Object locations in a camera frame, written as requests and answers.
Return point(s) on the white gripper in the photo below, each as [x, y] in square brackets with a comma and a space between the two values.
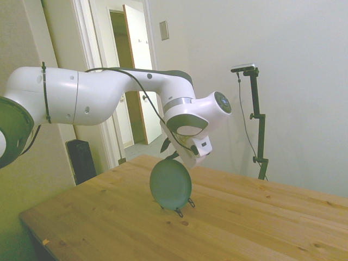
[185, 155]

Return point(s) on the dark green round plate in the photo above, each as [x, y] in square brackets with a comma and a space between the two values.
[170, 185]

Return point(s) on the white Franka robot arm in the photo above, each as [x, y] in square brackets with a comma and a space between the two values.
[81, 95]

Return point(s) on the white door with wooden edge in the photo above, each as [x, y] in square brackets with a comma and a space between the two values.
[141, 40]

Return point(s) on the black jointed camera stand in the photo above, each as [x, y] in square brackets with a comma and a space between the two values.
[261, 136]

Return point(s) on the grey exterior camera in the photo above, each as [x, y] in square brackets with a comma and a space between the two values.
[243, 67]

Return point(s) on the grey wall switch plate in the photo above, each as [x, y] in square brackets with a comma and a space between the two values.
[164, 30]

